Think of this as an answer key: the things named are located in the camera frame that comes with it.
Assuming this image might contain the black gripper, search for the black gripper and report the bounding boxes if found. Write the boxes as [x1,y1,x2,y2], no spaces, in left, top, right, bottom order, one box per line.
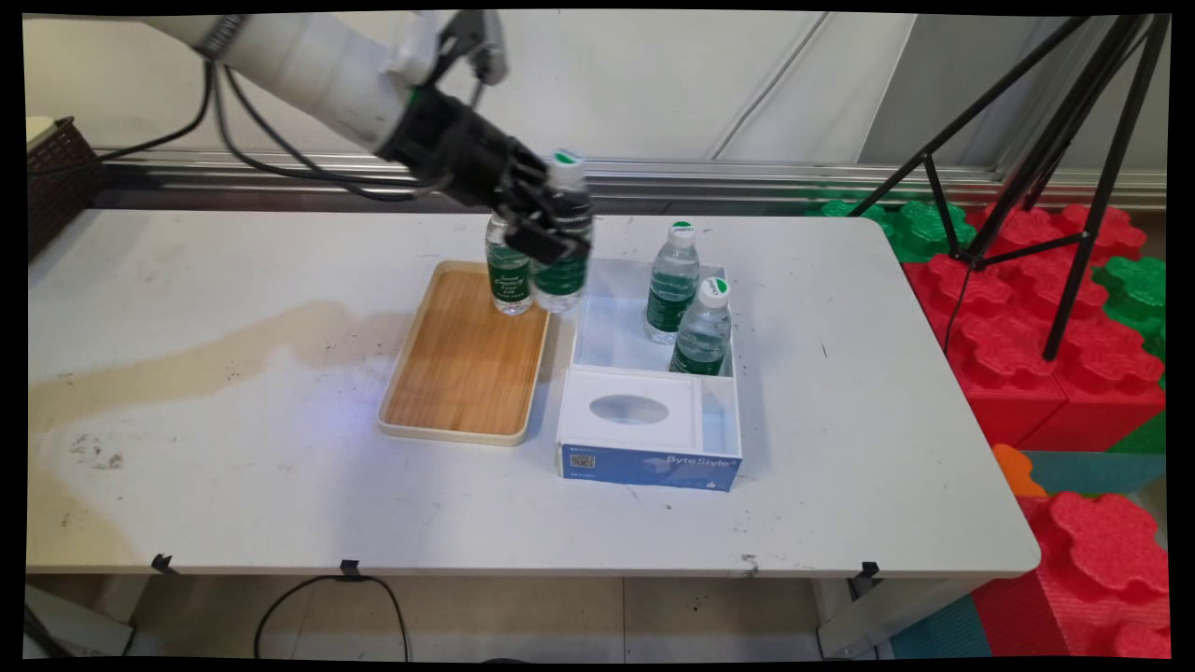
[377,86,593,266]

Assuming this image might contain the green label water bottle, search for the green label water bottle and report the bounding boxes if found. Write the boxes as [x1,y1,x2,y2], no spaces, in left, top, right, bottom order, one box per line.
[668,276,733,377]
[643,220,702,346]
[530,148,596,315]
[485,211,536,316]

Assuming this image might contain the bamboo tray with cream rim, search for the bamboo tray with cream rim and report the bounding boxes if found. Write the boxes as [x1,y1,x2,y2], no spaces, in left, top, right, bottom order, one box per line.
[377,259,554,447]

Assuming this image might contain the blue white tissue box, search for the blue white tissue box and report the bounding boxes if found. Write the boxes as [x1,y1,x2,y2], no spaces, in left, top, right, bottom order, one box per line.
[558,366,704,454]

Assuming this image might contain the white box with blue front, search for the white box with blue front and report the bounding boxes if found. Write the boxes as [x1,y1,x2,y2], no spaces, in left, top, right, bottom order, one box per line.
[556,256,745,493]

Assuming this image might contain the green foam block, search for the green foam block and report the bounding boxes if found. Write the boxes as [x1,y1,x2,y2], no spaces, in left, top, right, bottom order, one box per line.
[1090,256,1168,363]
[820,198,978,264]

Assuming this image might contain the dark brown woven basket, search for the dark brown woven basket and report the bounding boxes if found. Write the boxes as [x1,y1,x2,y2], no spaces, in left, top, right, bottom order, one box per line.
[26,116,105,260]

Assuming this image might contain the black tripod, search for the black tripod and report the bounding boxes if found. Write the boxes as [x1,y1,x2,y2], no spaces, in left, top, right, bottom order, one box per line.
[848,14,1171,362]

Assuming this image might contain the white table leg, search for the white table leg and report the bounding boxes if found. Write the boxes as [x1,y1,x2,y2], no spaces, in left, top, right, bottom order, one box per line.
[810,577,983,660]

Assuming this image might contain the orange foam piece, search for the orange foam piece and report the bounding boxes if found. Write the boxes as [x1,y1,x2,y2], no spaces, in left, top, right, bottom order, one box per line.
[991,443,1048,498]

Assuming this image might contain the teal foam mat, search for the teal foam mat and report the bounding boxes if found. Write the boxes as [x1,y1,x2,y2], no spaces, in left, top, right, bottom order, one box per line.
[1025,451,1168,497]

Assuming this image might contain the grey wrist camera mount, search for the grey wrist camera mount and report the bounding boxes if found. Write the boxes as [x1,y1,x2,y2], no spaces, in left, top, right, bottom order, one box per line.
[385,10,511,92]

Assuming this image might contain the aluminium wall rail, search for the aluminium wall rail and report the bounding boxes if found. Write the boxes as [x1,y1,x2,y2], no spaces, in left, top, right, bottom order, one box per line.
[93,147,1168,212]

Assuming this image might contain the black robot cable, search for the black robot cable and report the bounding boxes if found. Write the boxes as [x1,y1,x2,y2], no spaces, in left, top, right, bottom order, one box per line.
[211,63,451,203]
[28,58,218,176]

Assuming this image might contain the black floor cable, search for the black floor cable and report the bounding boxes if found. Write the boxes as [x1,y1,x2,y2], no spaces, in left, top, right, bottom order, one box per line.
[253,574,413,662]

